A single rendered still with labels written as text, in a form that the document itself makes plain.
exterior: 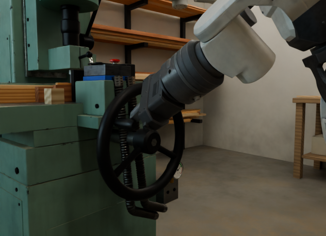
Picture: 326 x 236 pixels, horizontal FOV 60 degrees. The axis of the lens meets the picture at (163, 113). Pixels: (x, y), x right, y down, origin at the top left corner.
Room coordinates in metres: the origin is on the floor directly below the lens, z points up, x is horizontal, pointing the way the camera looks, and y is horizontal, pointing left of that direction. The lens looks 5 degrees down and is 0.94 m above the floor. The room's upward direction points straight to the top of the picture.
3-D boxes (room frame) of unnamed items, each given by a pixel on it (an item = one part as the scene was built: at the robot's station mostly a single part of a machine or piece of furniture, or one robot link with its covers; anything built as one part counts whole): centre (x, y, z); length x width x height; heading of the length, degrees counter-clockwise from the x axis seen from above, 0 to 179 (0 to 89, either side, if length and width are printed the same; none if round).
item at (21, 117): (0.85, 0.21, 0.87); 0.61 x 0.30 x 0.06; 138
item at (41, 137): (0.87, 0.25, 0.82); 0.40 x 0.21 x 0.04; 138
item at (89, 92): (0.79, 0.15, 0.91); 0.15 x 0.14 x 0.09; 138
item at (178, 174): (0.97, -0.04, 0.65); 0.06 x 0.04 x 0.08; 138
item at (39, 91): (0.89, 0.28, 0.92); 0.23 x 0.02 x 0.04; 138
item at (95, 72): (0.79, 0.14, 0.99); 0.13 x 0.11 x 0.06; 138
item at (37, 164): (1.00, 0.38, 0.76); 0.57 x 0.45 x 0.09; 48
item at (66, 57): (0.93, 0.31, 1.03); 0.14 x 0.07 x 0.09; 48
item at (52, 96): (0.73, 0.28, 0.92); 0.04 x 0.03 x 0.04; 145
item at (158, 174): (1.02, 0.01, 0.58); 0.12 x 0.08 x 0.08; 48
